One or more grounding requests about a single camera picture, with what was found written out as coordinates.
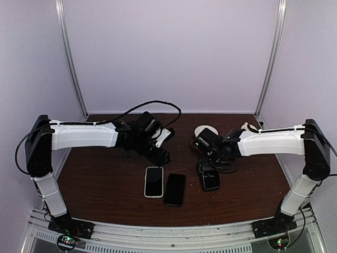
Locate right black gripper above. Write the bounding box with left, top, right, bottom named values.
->
left=199, top=150, right=230, bottom=172

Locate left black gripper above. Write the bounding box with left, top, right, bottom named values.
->
left=134, top=135, right=171, bottom=168

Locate clear white phone case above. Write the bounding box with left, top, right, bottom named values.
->
left=144, top=166, right=164, bottom=198

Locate white-edged black phone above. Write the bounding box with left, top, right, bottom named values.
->
left=145, top=168, right=163, bottom=197

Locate black phone edge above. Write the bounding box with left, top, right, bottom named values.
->
left=203, top=171, right=221, bottom=191

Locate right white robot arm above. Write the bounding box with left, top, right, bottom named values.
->
left=192, top=119, right=334, bottom=233

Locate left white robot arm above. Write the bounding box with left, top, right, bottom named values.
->
left=25, top=112, right=175, bottom=234

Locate red floral saucer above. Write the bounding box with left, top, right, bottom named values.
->
left=190, top=137, right=200, bottom=152

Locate white ceramic bowl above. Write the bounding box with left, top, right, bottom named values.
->
left=194, top=125, right=219, bottom=137

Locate cream ceramic mug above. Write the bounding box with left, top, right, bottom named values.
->
left=241, top=122, right=259, bottom=133

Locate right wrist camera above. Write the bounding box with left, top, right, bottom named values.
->
left=196, top=129, right=224, bottom=153

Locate right aluminium frame post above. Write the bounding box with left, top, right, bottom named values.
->
left=254, top=0, right=288, bottom=119

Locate aluminium frame post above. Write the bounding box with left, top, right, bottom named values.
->
left=55, top=0, right=88, bottom=118
left=254, top=0, right=288, bottom=119

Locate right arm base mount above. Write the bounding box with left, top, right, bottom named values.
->
left=252, top=217, right=298, bottom=251

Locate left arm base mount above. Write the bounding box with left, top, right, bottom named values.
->
left=48, top=220, right=94, bottom=252

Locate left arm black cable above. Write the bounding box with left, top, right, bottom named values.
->
left=15, top=100, right=182, bottom=174

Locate left aluminium frame post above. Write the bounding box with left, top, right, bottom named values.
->
left=55, top=0, right=88, bottom=118

